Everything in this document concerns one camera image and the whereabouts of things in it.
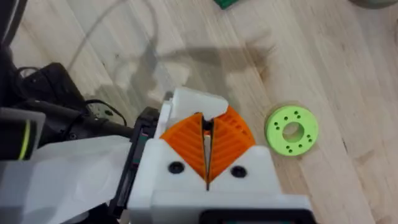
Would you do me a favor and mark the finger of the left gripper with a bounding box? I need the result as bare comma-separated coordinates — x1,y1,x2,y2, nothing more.
169,87,230,128
218,105,256,144

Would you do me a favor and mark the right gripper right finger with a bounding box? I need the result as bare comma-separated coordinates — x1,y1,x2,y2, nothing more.
208,118,282,194

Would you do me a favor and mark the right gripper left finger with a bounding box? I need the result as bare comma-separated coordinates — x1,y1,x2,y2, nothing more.
129,113,209,224

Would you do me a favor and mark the grey bucket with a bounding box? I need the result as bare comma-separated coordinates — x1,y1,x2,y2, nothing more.
347,0,398,9

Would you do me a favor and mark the green disc with holes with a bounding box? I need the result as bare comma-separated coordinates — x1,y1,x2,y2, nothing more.
264,105,320,157

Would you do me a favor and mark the green board with blocks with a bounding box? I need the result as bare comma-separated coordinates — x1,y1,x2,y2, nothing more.
213,0,241,10

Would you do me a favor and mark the black cable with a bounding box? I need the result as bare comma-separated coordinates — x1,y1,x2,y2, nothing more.
85,98,128,127

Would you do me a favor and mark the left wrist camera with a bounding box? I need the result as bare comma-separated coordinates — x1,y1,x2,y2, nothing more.
18,62,90,108

